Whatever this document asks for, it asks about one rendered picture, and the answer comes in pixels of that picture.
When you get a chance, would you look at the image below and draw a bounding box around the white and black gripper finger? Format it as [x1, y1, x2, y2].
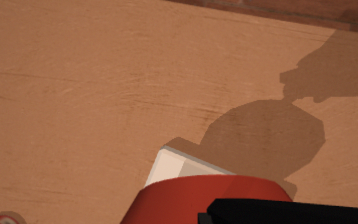
[198, 213, 214, 224]

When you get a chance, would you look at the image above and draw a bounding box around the white square hot plate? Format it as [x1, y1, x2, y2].
[144, 145, 237, 187]

